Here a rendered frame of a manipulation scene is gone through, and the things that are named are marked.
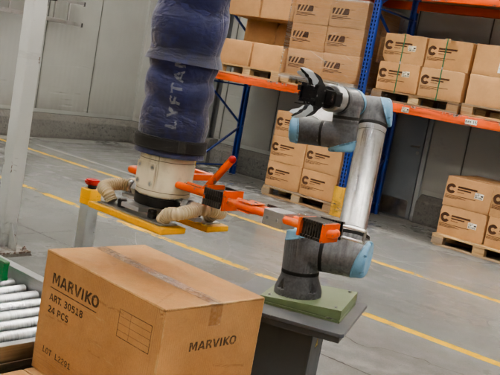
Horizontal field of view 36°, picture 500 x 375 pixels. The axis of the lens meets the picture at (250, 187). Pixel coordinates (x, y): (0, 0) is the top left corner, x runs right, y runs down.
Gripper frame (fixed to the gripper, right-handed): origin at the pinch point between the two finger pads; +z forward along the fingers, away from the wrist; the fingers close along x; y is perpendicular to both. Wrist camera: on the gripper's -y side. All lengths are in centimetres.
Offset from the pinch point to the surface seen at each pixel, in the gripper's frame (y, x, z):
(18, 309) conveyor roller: 109, -105, 12
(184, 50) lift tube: 19.8, 6.1, 30.7
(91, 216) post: 117, -69, -24
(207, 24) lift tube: 16.4, 14.6, 26.6
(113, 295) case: 20, -67, 43
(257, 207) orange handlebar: -12.6, -32.6, 25.4
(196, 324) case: -4, -69, 32
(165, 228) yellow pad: 11, -45, 35
